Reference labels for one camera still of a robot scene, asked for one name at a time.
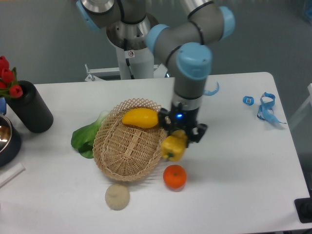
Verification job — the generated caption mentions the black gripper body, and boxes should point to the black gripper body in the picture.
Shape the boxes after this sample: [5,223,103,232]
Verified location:
[169,104,199,134]

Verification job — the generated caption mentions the yellow bell pepper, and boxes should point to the yellow bell pepper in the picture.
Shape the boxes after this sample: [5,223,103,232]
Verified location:
[160,130,188,162]

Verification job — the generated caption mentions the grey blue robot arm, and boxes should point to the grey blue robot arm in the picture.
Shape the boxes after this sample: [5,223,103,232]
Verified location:
[76,0,235,143]

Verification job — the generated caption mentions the woven wicker basket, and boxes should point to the woven wicker basket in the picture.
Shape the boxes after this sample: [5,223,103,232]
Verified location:
[93,98,167,181]

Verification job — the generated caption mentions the yellow mango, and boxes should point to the yellow mango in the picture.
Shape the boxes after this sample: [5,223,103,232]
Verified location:
[122,108,158,128]

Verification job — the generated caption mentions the blue curved tape strip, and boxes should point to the blue curved tape strip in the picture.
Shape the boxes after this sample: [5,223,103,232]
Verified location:
[203,82,220,97]

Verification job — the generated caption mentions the small blue tape roll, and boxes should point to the small blue tape roll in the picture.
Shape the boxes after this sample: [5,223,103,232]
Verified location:
[242,96,254,106]

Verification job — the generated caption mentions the orange tangerine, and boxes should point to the orange tangerine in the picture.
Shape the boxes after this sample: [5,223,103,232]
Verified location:
[163,164,187,189]

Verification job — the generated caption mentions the crumpled blue tape strip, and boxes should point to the crumpled blue tape strip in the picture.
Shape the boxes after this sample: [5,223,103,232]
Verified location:
[257,92,286,124]

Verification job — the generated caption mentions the green bok choy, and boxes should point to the green bok choy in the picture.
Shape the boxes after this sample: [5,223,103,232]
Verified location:
[71,111,109,159]

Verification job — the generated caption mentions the black device at corner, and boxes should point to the black device at corner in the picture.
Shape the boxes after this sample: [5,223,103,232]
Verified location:
[294,197,312,223]

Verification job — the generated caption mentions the black ribbed vase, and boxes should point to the black ribbed vase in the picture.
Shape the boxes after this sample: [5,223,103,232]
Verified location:
[5,80,54,133]

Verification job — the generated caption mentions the steel bowl dark rim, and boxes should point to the steel bowl dark rim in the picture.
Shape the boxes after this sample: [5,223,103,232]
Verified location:
[0,114,21,167]

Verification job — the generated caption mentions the red tulip flowers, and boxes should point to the red tulip flowers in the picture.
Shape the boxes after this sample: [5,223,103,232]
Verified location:
[0,56,23,98]

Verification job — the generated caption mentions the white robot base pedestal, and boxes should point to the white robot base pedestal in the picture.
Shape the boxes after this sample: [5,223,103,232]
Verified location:
[106,13,158,79]

